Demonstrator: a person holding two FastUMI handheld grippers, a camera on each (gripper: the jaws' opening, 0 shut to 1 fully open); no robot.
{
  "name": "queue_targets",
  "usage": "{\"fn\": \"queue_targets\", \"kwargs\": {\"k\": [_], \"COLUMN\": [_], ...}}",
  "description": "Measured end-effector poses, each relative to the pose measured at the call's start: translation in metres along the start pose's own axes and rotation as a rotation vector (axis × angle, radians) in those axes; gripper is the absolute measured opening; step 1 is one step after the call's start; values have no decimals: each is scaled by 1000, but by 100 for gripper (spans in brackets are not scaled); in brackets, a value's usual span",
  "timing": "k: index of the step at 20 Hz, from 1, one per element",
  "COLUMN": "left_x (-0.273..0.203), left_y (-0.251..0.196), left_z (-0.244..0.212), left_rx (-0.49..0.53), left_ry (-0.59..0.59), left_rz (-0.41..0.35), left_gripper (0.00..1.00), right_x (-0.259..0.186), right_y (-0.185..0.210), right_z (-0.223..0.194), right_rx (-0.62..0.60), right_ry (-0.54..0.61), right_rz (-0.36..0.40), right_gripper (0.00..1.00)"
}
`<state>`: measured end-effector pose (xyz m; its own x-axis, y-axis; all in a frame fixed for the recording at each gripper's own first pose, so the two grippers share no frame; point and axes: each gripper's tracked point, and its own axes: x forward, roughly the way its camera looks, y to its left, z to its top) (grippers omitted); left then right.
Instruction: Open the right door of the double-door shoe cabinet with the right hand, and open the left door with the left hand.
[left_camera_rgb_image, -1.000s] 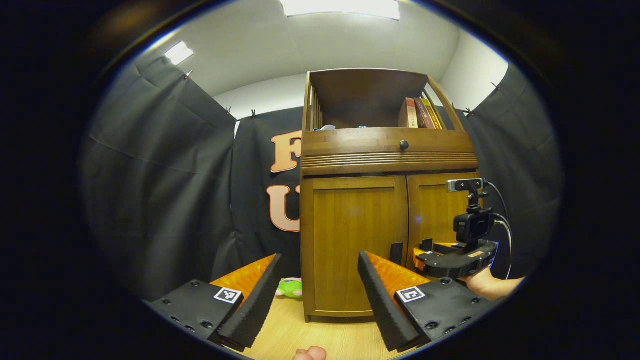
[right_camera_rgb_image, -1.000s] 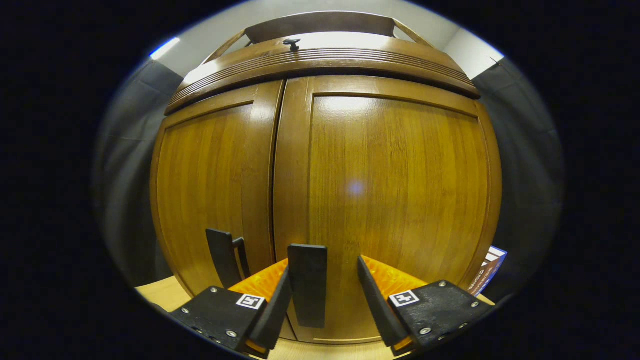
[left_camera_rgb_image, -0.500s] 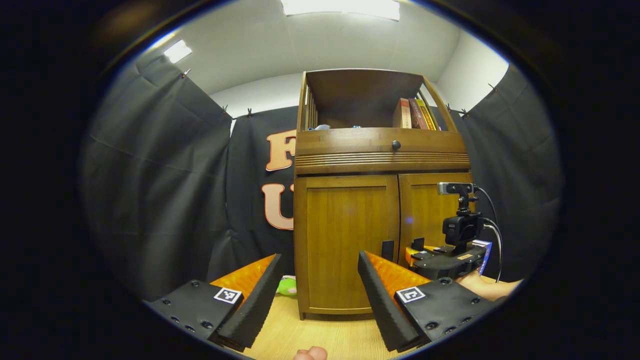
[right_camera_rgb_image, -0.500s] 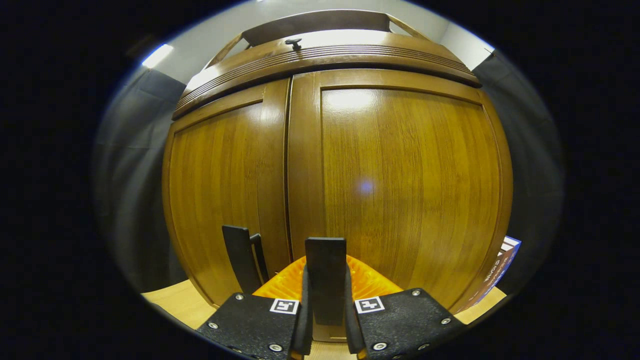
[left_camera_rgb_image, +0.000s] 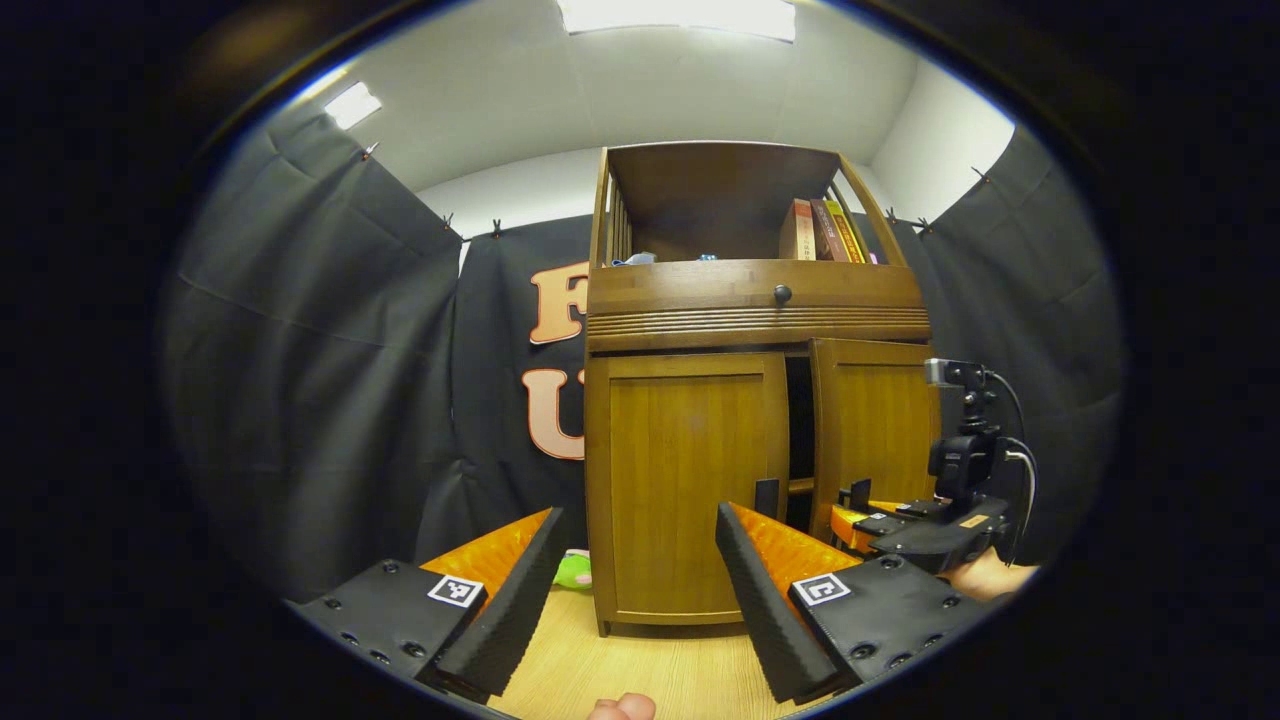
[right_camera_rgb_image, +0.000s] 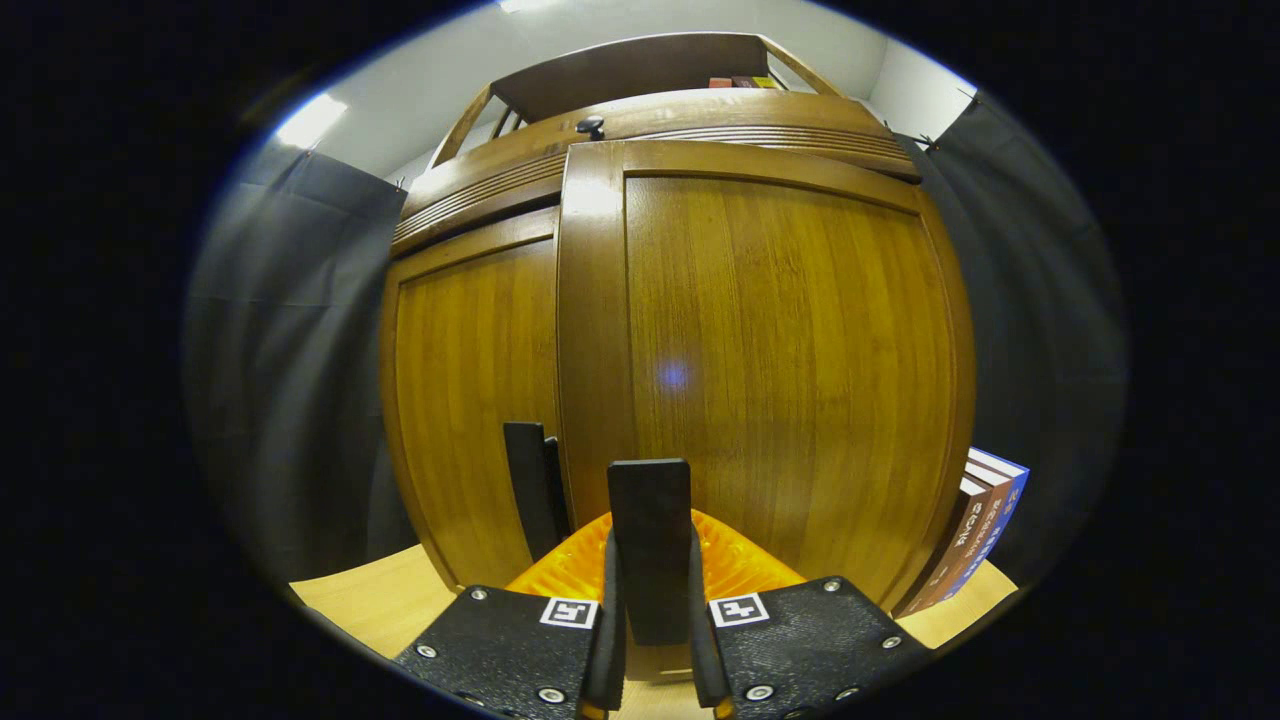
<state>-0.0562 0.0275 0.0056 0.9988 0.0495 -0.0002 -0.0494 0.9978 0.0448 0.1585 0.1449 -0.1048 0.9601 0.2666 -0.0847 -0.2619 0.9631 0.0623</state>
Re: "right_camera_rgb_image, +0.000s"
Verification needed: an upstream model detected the wooden shoe cabinet door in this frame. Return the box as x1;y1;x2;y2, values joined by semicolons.
378;205;563;591
556;139;978;613

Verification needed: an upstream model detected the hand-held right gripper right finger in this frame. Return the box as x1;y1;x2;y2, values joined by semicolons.
686;508;936;720

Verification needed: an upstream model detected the black door handle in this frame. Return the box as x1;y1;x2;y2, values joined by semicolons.
502;421;571;563
607;458;693;647

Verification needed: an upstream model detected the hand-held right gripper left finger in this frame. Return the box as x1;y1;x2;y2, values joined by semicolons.
392;510;629;720

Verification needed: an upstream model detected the blue book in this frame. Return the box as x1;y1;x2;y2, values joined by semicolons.
940;447;1031;601

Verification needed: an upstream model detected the wooden double-door shoe cabinet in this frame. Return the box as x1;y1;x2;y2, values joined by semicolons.
378;32;978;613

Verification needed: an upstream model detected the small ceiling light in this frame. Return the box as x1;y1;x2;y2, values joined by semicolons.
275;94;349;151

